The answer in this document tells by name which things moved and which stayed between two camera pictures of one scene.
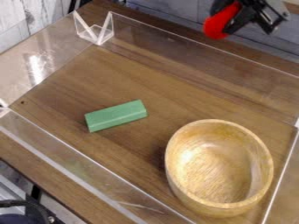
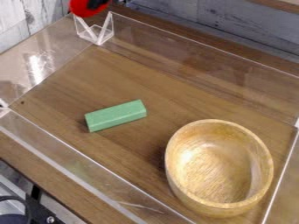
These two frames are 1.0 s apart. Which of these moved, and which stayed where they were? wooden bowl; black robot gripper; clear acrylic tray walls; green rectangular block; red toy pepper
Moved: black robot gripper; red toy pepper
Stayed: wooden bowl; green rectangular block; clear acrylic tray walls
